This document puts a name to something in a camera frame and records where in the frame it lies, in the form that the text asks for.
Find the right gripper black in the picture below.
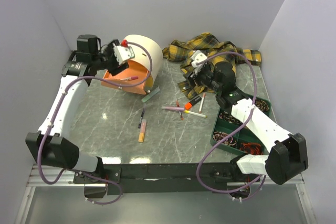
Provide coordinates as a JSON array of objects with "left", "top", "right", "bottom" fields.
[{"left": 182, "top": 65, "right": 222, "bottom": 94}]

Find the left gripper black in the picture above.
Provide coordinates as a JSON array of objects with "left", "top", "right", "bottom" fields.
[{"left": 91, "top": 39, "right": 129, "bottom": 76}]

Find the pink top drawer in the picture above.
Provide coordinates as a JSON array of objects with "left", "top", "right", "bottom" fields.
[{"left": 101, "top": 60, "right": 149, "bottom": 95}]

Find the white pen pink cap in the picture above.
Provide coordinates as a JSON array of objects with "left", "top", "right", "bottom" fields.
[{"left": 120, "top": 76, "right": 139, "bottom": 81}]

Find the cream round drawer organizer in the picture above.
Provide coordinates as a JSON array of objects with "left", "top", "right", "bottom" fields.
[{"left": 125, "top": 35, "right": 163, "bottom": 82}]

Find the yellow drawer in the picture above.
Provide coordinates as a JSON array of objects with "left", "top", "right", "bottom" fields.
[{"left": 144, "top": 76, "right": 154, "bottom": 92}]

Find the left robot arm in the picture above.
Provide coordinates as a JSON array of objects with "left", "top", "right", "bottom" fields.
[{"left": 26, "top": 35, "right": 135, "bottom": 183}]

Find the white pen orange cap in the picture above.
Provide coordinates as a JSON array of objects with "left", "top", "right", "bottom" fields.
[{"left": 199, "top": 92, "right": 206, "bottom": 113}]

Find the orange black highlighter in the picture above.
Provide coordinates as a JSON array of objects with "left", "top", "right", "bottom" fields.
[{"left": 184, "top": 96, "right": 202, "bottom": 110}]

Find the yellow plaid shirt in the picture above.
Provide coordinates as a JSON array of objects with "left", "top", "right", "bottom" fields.
[{"left": 162, "top": 33, "right": 261, "bottom": 100}]

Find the red brown pen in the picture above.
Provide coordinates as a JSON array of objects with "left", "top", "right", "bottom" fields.
[{"left": 176, "top": 99, "right": 184, "bottom": 120}]

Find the white pen yellow cap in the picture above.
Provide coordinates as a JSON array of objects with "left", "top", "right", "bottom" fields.
[{"left": 183, "top": 110, "right": 207, "bottom": 118}]

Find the purple pastel marker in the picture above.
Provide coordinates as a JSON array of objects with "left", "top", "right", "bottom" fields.
[{"left": 161, "top": 106, "right": 185, "bottom": 111}]

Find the green highlighter near organizer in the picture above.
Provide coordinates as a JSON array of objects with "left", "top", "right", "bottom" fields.
[{"left": 141, "top": 87, "right": 160, "bottom": 103}]

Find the dark patterned hair band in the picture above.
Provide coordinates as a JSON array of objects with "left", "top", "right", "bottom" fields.
[{"left": 218, "top": 111, "right": 242, "bottom": 125}]

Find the black thin pen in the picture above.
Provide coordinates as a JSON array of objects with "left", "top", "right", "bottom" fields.
[{"left": 138, "top": 105, "right": 146, "bottom": 129}]

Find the brown patterned hair band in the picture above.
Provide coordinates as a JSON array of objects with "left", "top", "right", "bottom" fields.
[{"left": 212, "top": 131, "right": 237, "bottom": 147}]

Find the orange pink highlighter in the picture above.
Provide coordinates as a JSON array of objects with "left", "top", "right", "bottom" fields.
[{"left": 138, "top": 119, "right": 147, "bottom": 143}]

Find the dark floral hair band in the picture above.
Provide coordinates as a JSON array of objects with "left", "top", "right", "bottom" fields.
[{"left": 255, "top": 99, "right": 269, "bottom": 112}]

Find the green compartment tray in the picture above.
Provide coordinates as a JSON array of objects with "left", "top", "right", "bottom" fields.
[{"left": 210, "top": 109, "right": 267, "bottom": 155}]

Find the orange black hair band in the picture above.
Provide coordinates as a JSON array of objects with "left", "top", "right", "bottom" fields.
[{"left": 239, "top": 143, "right": 263, "bottom": 155}]

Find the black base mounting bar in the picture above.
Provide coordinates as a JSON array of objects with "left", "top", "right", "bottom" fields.
[{"left": 73, "top": 162, "right": 262, "bottom": 200}]

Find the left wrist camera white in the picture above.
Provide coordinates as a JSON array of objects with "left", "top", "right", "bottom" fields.
[{"left": 113, "top": 40, "right": 135, "bottom": 65}]

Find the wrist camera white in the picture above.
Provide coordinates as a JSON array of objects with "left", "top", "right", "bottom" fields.
[
  {"left": 113, "top": 40, "right": 135, "bottom": 65},
  {"left": 191, "top": 50, "right": 207, "bottom": 68}
]

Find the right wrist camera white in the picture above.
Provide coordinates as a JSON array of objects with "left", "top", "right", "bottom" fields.
[{"left": 191, "top": 50, "right": 207, "bottom": 68}]

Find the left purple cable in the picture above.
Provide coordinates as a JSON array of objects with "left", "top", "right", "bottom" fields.
[{"left": 37, "top": 40, "right": 153, "bottom": 206}]

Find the aluminium rail frame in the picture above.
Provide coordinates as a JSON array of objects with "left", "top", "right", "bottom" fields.
[{"left": 15, "top": 49, "right": 316, "bottom": 224}]

